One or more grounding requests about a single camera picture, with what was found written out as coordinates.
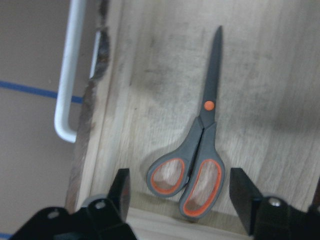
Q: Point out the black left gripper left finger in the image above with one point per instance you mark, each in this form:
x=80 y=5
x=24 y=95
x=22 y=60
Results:
x=104 y=218

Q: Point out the grey orange scissors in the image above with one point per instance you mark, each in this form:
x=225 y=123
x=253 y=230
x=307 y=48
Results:
x=195 y=167

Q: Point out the wooden drawer with white handle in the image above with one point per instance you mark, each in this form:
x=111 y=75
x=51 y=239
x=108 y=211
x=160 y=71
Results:
x=268 y=105

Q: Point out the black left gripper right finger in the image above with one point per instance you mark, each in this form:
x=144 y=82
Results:
x=270 y=217

